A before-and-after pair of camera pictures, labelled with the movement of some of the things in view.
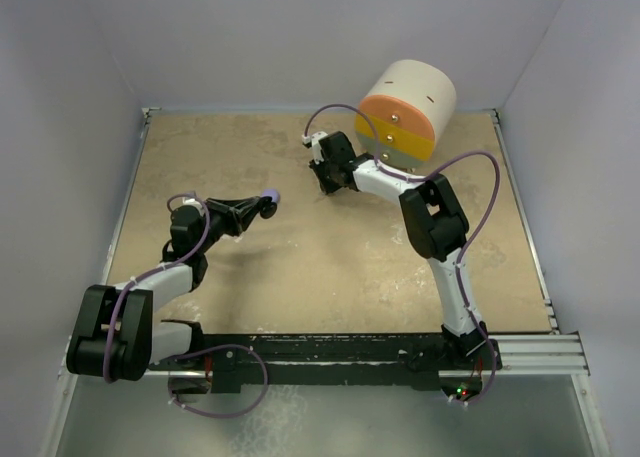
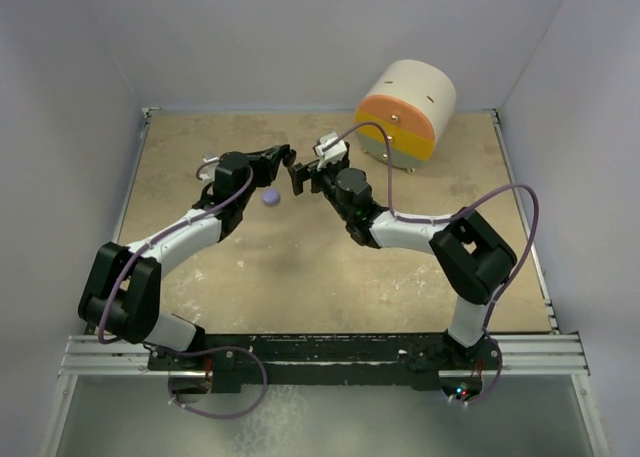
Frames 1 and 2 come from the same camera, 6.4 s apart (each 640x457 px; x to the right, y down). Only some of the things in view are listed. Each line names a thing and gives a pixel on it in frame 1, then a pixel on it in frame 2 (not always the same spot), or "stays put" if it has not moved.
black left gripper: [235, 213] to [265, 162]
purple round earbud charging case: [273, 193] stays put
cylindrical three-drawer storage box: [411, 104] stays put
